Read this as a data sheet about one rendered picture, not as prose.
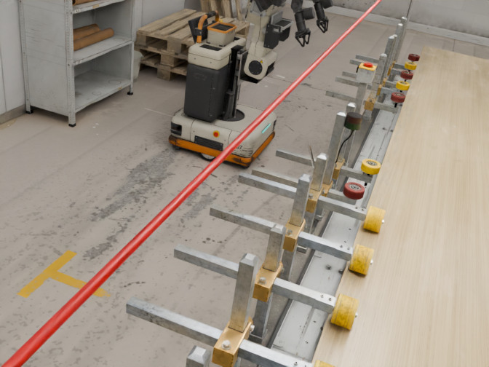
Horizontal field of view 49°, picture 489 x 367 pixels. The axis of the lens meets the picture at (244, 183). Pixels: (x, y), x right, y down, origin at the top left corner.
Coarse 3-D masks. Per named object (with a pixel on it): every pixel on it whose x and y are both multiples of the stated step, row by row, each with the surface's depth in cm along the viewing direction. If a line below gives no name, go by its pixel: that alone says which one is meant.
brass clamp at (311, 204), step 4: (312, 192) 186; (316, 192) 187; (320, 192) 187; (324, 192) 192; (316, 196) 185; (308, 200) 183; (312, 200) 182; (316, 200) 182; (308, 204) 183; (312, 204) 183; (316, 204) 184; (308, 208) 184; (312, 208) 183; (312, 212) 184
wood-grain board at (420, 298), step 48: (432, 48) 422; (432, 96) 318; (480, 96) 331; (432, 144) 255; (480, 144) 263; (384, 192) 208; (432, 192) 213; (480, 192) 219; (384, 240) 179; (432, 240) 183; (480, 240) 187; (384, 288) 157; (432, 288) 160; (480, 288) 163; (336, 336) 138; (384, 336) 140; (432, 336) 143; (480, 336) 145
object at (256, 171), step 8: (256, 168) 220; (264, 176) 218; (272, 176) 217; (280, 176) 217; (288, 176) 217; (288, 184) 216; (296, 184) 215; (328, 192) 211; (336, 192) 211; (344, 200) 210; (352, 200) 209
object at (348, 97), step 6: (330, 90) 325; (330, 96) 324; (336, 96) 323; (342, 96) 322; (348, 96) 321; (354, 96) 322; (378, 102) 318; (378, 108) 317; (384, 108) 316; (390, 108) 315; (396, 108) 313
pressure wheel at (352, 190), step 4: (348, 184) 208; (352, 184) 209; (356, 184) 210; (360, 184) 210; (344, 188) 207; (348, 188) 206; (352, 188) 207; (356, 188) 207; (360, 188) 208; (364, 188) 208; (344, 192) 207; (348, 192) 206; (352, 192) 204; (356, 192) 204; (360, 192) 205; (364, 192) 207; (348, 196) 206; (352, 196) 205; (356, 196) 205; (360, 196) 206
